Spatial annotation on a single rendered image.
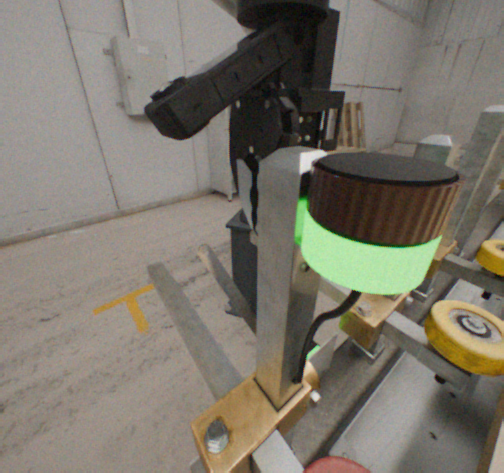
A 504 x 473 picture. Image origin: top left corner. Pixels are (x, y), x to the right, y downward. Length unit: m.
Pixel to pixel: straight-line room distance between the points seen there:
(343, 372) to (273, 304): 0.36
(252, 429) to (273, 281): 0.15
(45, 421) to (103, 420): 0.23
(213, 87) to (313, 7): 0.09
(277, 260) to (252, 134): 0.11
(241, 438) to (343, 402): 0.26
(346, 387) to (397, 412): 0.14
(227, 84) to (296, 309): 0.17
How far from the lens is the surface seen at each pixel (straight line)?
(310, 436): 0.47
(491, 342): 0.38
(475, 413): 0.70
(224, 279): 0.25
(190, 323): 0.36
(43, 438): 1.44
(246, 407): 0.29
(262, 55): 0.20
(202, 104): 0.17
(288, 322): 0.19
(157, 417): 1.29
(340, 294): 0.45
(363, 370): 0.54
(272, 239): 0.15
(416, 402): 0.65
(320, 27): 0.25
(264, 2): 0.21
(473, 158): 0.60
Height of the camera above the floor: 1.14
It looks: 27 degrees down
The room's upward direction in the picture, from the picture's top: straight up
